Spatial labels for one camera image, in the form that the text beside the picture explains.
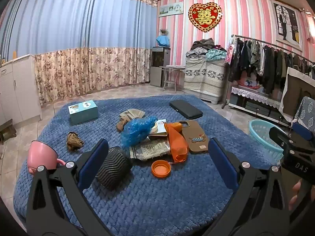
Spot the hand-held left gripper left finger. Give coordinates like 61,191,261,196
26,138,111,236

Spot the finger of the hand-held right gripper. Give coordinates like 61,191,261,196
269,126,295,151
292,122,314,142

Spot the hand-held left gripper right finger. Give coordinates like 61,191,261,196
208,138,293,236

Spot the teal plastic basket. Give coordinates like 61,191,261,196
248,119,286,161

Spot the black ribbed cylinder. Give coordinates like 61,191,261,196
96,146,132,191

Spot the small brown sock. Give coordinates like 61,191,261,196
66,132,84,152

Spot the large brown sock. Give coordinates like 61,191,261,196
116,118,130,132

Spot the orange plastic bag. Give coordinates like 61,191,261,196
164,122,189,163

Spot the blue plastic bag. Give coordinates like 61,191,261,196
120,116,158,148

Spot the silver foil wrapper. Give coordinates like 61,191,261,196
130,140,171,160

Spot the orange round lid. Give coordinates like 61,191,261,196
151,160,171,177

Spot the beige cloth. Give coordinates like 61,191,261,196
120,109,146,121

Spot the light blue cartoon pouch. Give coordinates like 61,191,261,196
157,119,168,134

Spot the person's right hand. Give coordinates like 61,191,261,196
289,179,303,211

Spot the blue patterned fringed cloth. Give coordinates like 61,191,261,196
294,96,315,133

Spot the low dark cabinet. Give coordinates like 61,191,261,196
228,86,293,126

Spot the brown phone case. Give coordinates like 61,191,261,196
179,120,209,154

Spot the brown cloth white edged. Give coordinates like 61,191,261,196
279,67,315,126

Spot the white lace cloth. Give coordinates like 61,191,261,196
231,86,284,109

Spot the teal cardboard box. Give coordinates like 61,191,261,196
68,100,99,126

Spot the pink cup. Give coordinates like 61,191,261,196
27,141,66,175

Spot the blue knitted blanket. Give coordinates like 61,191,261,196
13,95,283,236

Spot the black flat case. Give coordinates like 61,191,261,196
169,100,203,120

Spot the row of hanging clothes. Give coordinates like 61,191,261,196
228,38,315,94

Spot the cabinet under patterned cloth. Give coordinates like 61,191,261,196
184,54,225,104

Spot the small wooden stool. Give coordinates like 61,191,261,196
0,119,16,143

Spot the pink hanging bag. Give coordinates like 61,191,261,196
225,43,234,64

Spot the white cabinet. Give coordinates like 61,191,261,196
0,54,43,126

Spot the small metal table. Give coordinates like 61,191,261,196
159,65,186,92

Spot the grey water dispenser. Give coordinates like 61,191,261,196
151,46,171,87

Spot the pile of clothes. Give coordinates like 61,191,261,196
186,38,228,61

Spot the blue floral curtain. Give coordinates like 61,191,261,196
0,0,158,104

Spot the blue cloth cover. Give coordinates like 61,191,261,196
156,35,171,47

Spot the wall poster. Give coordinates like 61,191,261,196
271,0,303,52

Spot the red heart wall decoration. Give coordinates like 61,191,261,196
188,3,222,32

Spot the wall calendar clock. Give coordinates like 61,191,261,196
159,2,184,18

